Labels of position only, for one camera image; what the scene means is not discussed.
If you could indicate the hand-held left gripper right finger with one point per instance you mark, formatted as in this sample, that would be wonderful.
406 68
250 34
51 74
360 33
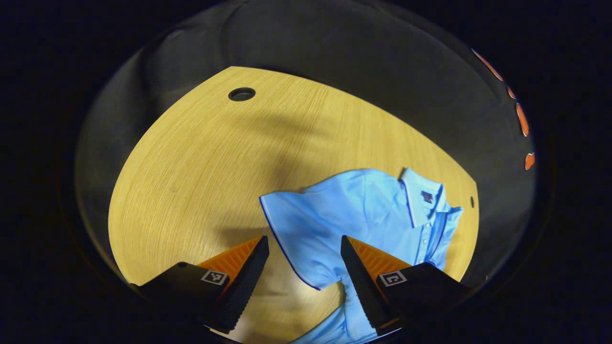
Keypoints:
363 291

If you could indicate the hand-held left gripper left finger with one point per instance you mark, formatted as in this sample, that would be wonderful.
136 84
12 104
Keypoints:
246 286

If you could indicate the light blue T-shirt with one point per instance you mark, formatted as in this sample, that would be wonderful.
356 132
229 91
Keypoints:
358 215

